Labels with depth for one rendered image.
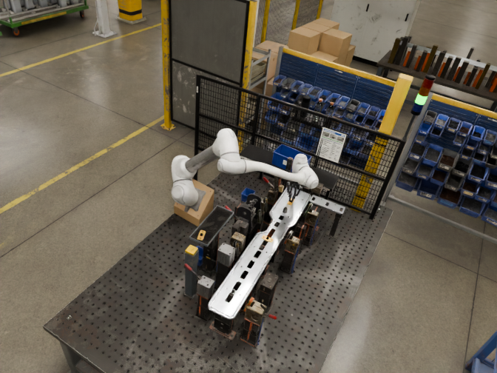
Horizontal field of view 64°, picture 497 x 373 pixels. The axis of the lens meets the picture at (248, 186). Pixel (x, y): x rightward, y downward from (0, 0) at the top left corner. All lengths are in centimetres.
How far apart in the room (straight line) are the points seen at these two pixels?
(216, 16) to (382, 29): 499
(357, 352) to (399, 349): 39
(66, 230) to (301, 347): 271
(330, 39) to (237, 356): 558
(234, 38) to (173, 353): 336
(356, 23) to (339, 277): 685
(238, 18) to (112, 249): 276
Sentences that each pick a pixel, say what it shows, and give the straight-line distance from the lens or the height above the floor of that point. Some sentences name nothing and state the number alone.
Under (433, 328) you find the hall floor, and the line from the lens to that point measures 417.
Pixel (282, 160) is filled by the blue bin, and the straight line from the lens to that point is 347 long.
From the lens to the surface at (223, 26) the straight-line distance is 477.
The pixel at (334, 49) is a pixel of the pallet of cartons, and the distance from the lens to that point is 714.
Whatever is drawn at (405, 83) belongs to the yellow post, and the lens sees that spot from 317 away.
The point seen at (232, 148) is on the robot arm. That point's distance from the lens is 269.
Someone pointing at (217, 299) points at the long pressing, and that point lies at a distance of 252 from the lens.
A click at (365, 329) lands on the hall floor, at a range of 387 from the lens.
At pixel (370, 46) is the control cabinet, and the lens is 924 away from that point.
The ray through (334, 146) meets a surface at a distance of 346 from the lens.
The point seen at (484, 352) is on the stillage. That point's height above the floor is 30.
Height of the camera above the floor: 307
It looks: 39 degrees down
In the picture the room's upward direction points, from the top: 8 degrees clockwise
